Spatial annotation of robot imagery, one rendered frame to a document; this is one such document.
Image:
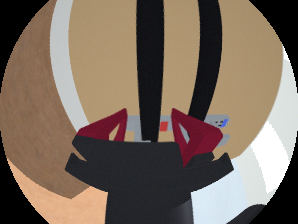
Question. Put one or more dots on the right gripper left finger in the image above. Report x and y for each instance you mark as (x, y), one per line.
(102, 128)

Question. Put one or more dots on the black bar with blue ends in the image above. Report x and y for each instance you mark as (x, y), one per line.
(150, 64)

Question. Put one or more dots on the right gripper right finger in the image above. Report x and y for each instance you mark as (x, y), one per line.
(203, 136)

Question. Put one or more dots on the black bar with green ends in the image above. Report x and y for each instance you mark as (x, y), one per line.
(210, 51)

